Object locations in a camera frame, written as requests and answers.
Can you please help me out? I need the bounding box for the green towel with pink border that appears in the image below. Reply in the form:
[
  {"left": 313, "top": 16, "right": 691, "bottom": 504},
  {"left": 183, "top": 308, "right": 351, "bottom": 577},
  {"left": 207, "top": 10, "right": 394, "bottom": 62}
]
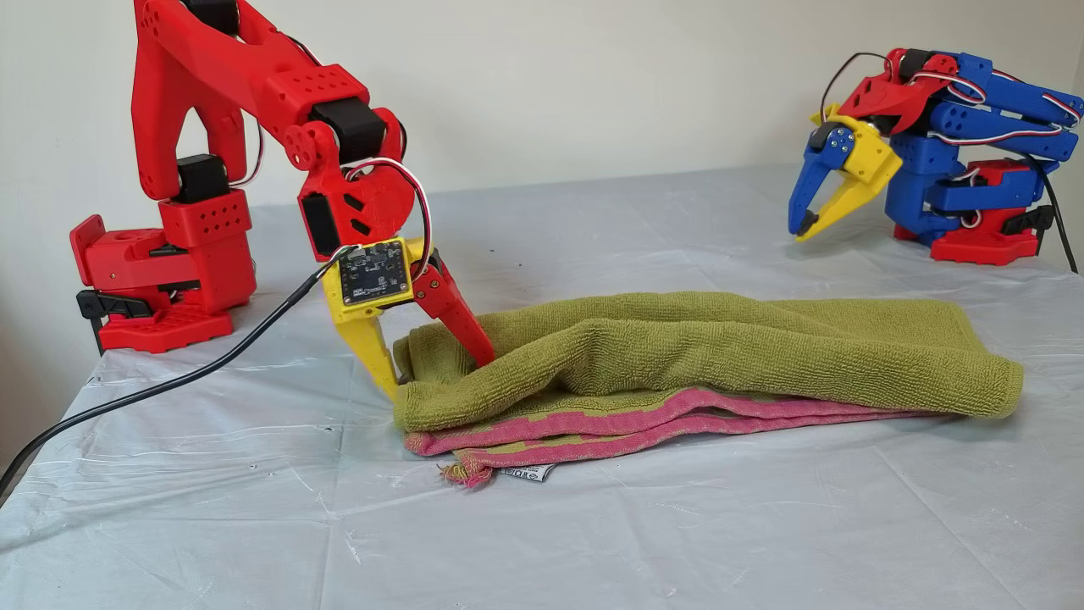
[{"left": 392, "top": 291, "right": 1026, "bottom": 490}]

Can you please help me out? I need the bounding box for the white plastic table cover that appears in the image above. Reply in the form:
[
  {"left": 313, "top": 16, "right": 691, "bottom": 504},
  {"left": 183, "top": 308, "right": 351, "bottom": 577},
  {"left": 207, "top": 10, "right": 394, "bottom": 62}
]
[{"left": 0, "top": 163, "right": 1084, "bottom": 610}]

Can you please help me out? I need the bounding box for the camera board on red arm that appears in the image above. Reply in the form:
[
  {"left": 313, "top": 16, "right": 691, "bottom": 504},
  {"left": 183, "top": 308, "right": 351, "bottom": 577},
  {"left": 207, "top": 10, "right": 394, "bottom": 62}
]
[{"left": 339, "top": 240, "right": 415, "bottom": 308}]

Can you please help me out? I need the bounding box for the black cable of red arm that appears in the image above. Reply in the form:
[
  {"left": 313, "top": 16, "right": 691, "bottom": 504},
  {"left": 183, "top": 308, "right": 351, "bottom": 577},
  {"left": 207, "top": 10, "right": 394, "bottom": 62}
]
[{"left": 0, "top": 246, "right": 352, "bottom": 501}]

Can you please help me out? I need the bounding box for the black cable of blue arm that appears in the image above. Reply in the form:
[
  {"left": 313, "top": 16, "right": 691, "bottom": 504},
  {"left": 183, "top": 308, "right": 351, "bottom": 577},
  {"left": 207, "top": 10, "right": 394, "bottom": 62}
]
[{"left": 819, "top": 51, "right": 1078, "bottom": 274}]

